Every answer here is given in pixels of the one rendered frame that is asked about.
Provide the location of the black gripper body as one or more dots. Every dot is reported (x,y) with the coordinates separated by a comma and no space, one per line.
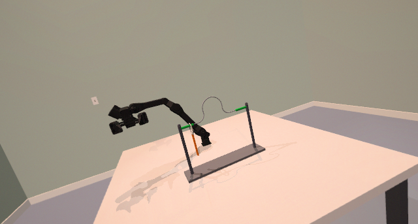
(128,122)

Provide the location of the grey wire rig on two posts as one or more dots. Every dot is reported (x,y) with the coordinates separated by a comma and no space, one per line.
(226,160)

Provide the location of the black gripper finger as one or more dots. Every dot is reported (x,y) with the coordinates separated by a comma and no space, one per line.
(117,127)
(141,119)

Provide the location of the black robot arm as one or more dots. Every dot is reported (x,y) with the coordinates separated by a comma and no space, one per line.
(121,113)

